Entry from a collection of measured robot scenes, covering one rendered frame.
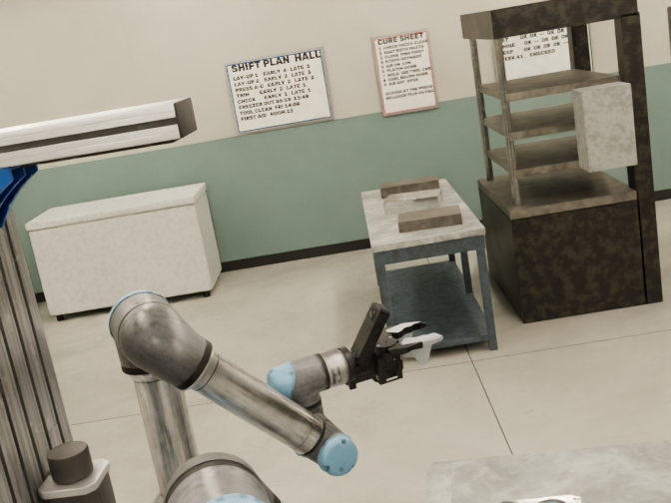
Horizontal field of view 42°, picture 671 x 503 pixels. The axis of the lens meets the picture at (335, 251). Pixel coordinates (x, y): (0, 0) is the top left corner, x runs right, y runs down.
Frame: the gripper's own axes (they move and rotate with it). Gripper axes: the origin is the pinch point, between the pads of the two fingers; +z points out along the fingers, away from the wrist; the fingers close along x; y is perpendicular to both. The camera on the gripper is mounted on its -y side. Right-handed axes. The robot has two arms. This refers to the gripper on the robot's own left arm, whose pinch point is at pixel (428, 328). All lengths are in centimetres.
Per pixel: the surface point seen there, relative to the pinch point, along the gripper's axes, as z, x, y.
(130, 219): 24, -600, 147
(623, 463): 65, -17, 69
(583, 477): 52, -18, 69
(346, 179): 235, -605, 158
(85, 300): -28, -612, 216
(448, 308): 192, -341, 183
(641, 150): 306, -281, 80
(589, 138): 262, -276, 63
